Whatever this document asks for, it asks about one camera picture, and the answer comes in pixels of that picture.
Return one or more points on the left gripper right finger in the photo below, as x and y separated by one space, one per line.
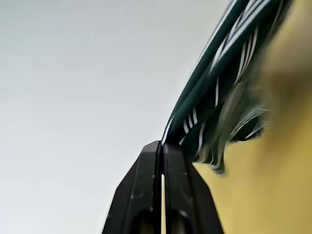
185 195

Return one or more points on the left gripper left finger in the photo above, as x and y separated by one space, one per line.
136 190

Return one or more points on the green white striped T-shirt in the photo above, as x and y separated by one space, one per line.
207 80

